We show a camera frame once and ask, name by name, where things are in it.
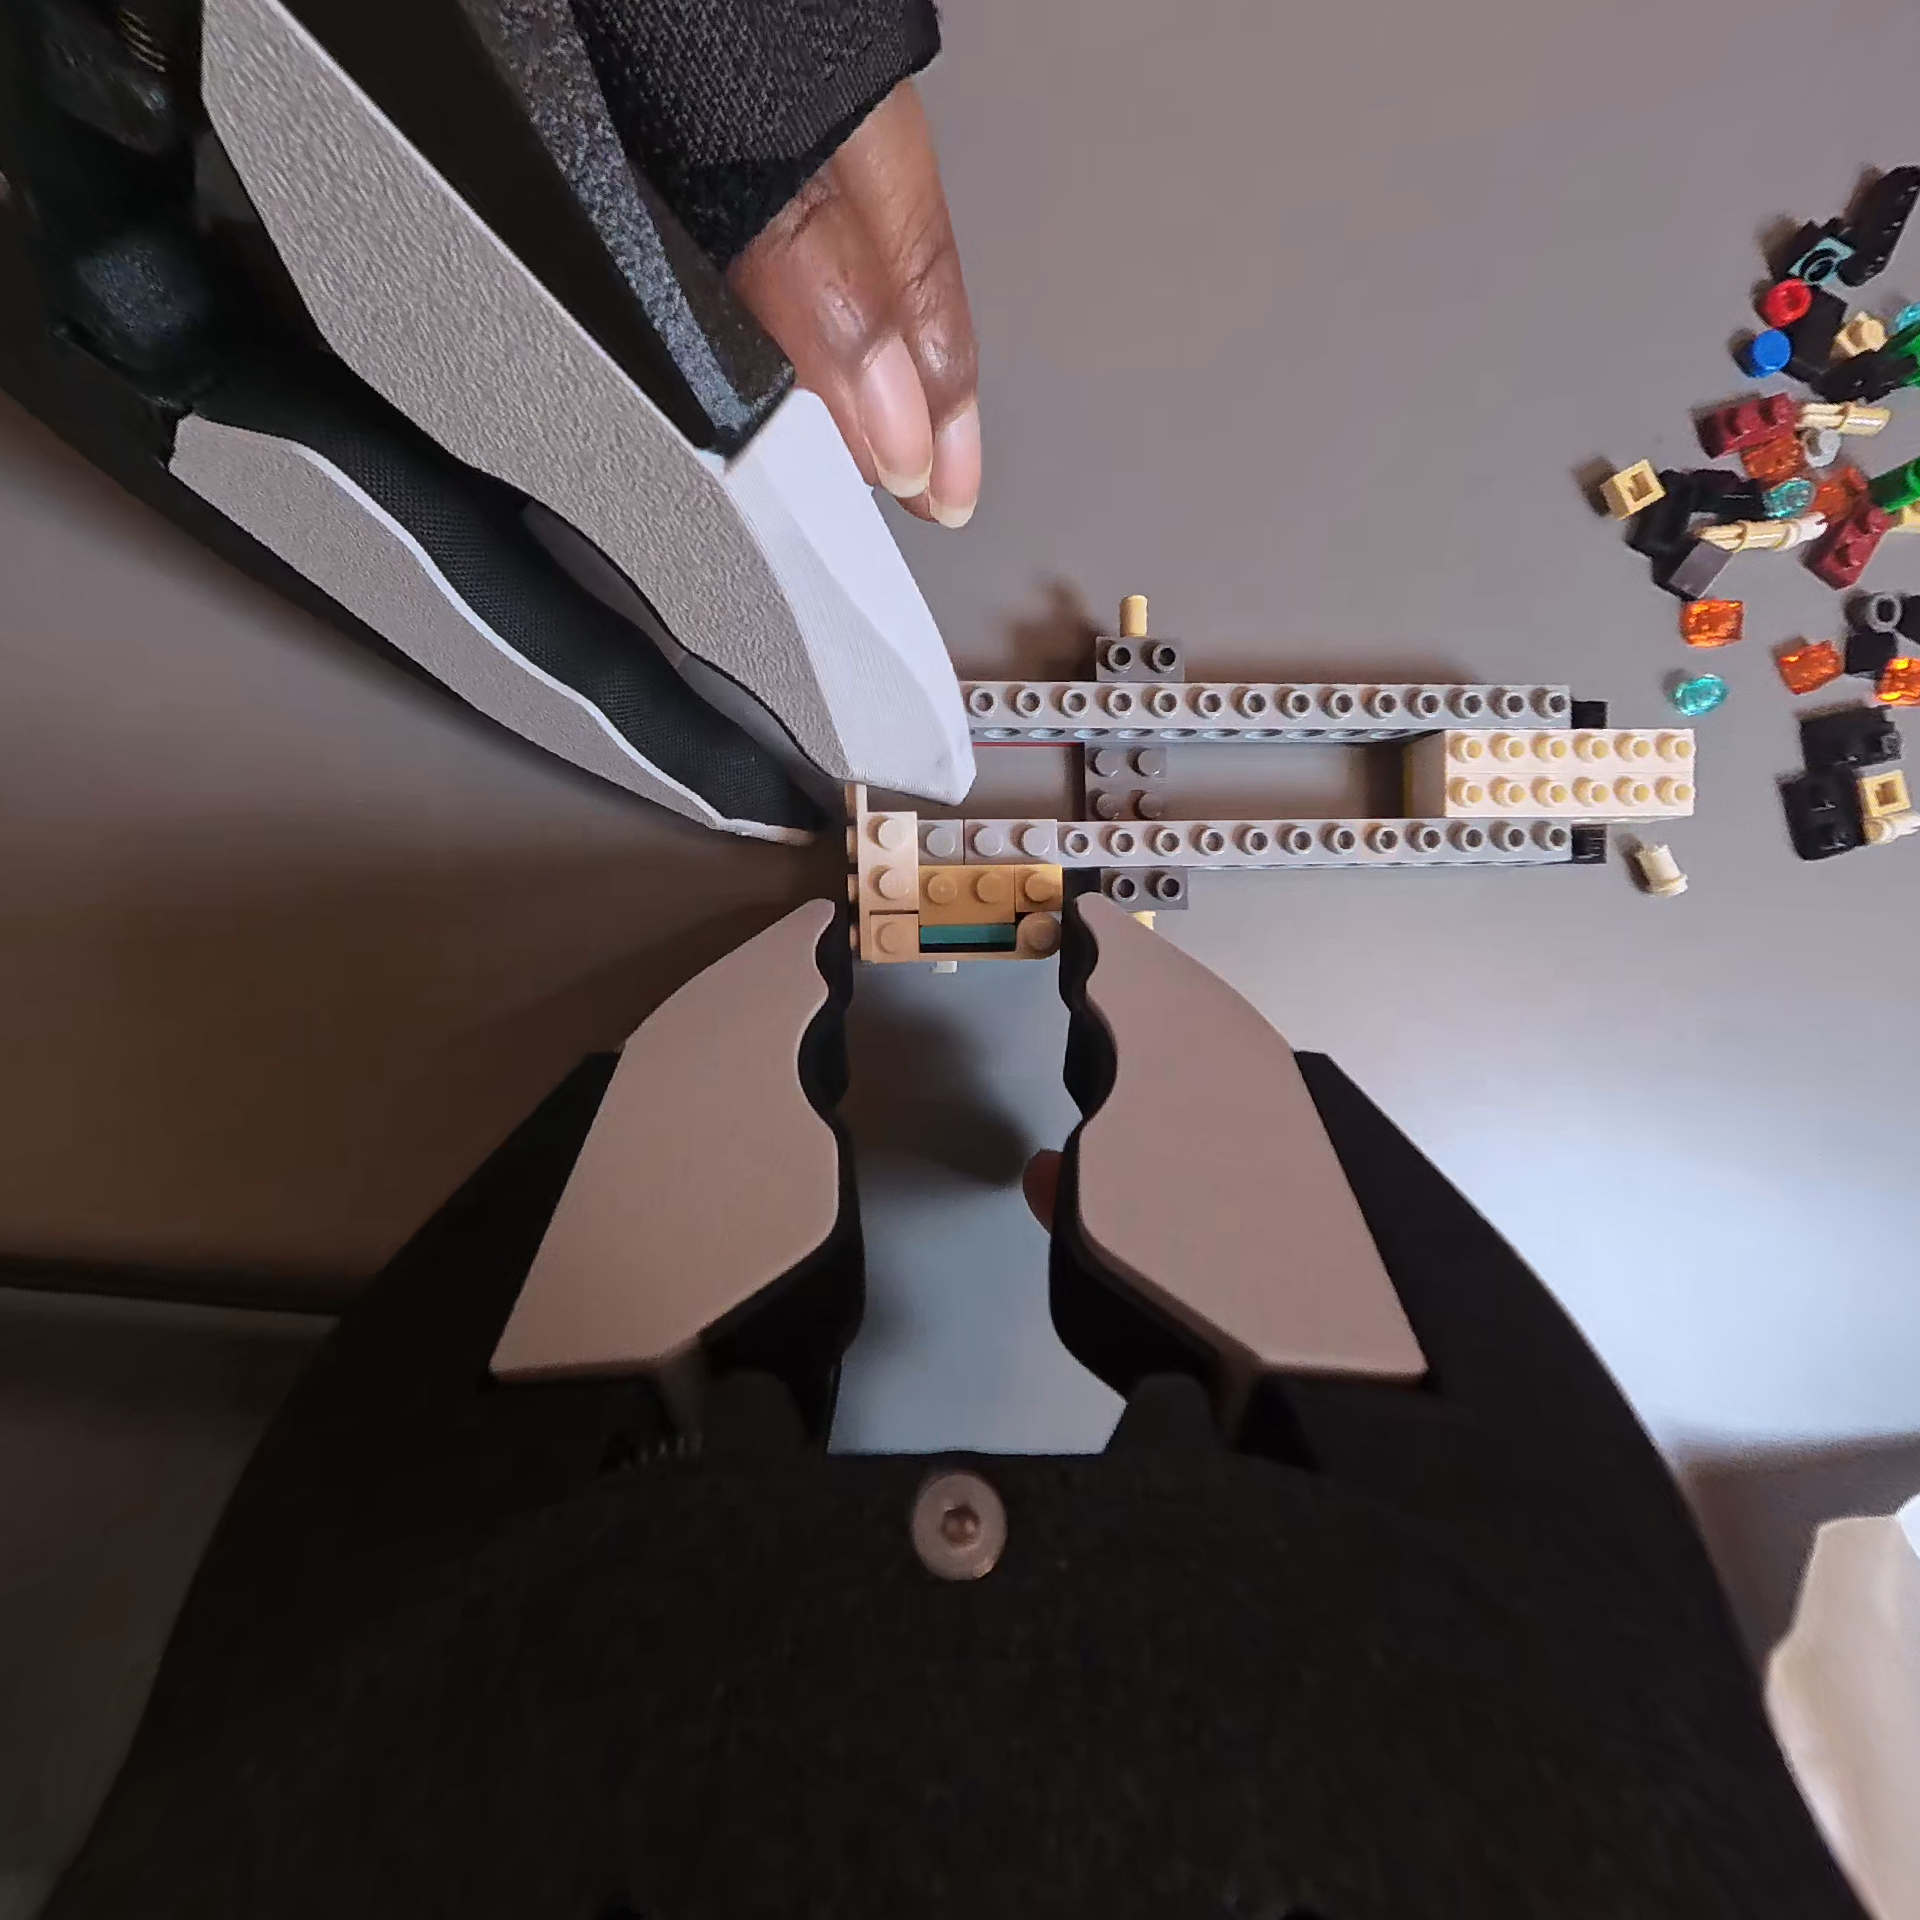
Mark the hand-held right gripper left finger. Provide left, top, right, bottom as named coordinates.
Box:
left=490, top=899, right=867, bottom=1442

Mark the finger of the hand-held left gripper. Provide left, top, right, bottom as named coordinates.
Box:
left=202, top=0, right=977, bottom=805
left=167, top=335, right=841, bottom=840

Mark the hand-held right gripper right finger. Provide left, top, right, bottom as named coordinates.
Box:
left=1050, top=895, right=1426, bottom=1442

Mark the grey and tan lego build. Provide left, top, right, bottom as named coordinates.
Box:
left=849, top=592, right=1701, bottom=970

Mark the person's left forearm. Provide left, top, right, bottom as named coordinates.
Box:
left=569, top=0, right=944, bottom=272

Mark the pile of loose lego pieces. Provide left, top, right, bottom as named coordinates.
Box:
left=1583, top=163, right=1920, bottom=897

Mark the person's left hand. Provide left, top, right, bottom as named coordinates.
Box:
left=728, top=82, right=985, bottom=529

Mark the white plastic bag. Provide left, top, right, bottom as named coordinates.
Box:
left=1763, top=1496, right=1920, bottom=1920

